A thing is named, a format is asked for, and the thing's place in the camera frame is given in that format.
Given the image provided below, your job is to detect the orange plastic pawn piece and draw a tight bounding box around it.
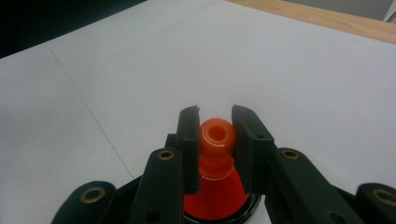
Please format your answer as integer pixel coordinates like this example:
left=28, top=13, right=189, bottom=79
left=198, top=118, right=238, bottom=181

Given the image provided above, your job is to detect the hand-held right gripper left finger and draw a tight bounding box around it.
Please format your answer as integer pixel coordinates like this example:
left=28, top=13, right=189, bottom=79
left=163, top=105, right=202, bottom=196

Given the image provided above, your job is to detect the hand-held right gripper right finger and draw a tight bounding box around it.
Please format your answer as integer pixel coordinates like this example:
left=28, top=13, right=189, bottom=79
left=231, top=104, right=278, bottom=196

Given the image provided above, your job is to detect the red round dish black rim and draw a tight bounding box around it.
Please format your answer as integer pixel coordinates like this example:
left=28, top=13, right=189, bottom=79
left=182, top=169, right=263, bottom=224

